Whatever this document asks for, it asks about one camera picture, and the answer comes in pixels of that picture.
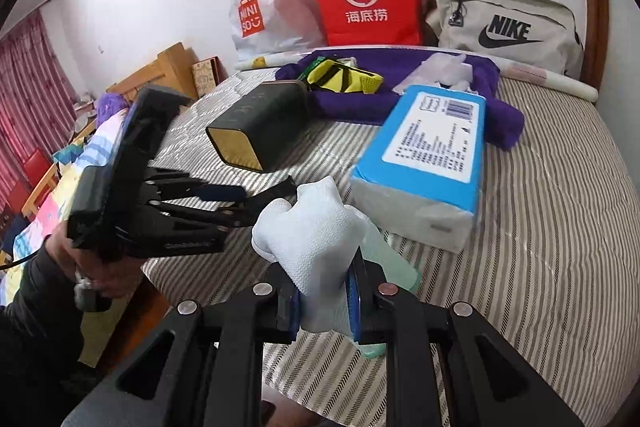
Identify blue tissue package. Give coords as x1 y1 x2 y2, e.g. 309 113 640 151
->
350 86 486 254

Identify person left hand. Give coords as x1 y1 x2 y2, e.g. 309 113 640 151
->
44 221 145 298

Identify blue plaid blanket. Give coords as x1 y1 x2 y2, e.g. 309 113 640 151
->
12 109 127 260

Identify phone on left gripper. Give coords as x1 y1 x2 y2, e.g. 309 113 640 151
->
104 84 192 220

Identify dark green tea box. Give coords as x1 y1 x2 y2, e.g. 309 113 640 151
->
206 80 310 172

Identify plush toys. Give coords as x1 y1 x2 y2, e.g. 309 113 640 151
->
96 92 129 128

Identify wooden headboard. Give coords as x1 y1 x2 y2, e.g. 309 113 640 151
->
106 42 198 103

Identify brown patterned box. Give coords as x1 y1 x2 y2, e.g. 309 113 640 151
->
191 56 227 98

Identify red curtain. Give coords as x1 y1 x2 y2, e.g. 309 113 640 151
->
0 12 77 204

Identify yellow black pouch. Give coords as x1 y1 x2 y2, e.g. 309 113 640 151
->
305 61 384 94

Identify white Miniso plastic bag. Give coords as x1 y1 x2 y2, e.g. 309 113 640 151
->
229 0 323 61

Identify clear plastic bag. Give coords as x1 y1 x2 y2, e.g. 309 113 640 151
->
393 52 473 95

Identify beige Nike bag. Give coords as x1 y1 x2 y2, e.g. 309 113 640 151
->
426 0 584 79

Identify wooden door frame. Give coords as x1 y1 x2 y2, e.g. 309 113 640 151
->
580 0 610 91

